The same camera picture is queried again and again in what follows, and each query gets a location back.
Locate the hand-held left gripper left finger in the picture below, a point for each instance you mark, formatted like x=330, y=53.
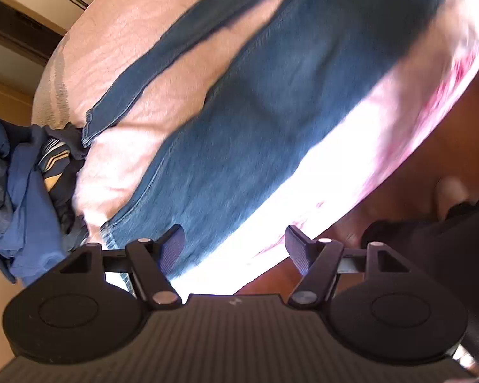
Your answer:
x=169, y=249

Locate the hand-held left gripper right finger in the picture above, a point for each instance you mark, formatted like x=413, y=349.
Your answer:
x=301, y=249

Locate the blue denim jeans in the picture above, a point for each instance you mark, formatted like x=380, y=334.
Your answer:
x=263, y=107

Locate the dark navy garment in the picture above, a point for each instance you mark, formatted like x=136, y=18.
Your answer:
x=70, y=207

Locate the person's dark pants leg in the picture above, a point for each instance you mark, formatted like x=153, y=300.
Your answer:
x=443, y=243

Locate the royal blue garment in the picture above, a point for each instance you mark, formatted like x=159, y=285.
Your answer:
x=28, y=215

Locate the striped navy garment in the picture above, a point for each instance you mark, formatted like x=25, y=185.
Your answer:
x=52, y=159

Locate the person's foot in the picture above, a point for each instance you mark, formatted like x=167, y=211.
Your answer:
x=451, y=195

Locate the dark brown door frame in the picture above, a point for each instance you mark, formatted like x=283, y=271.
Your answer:
x=20, y=28

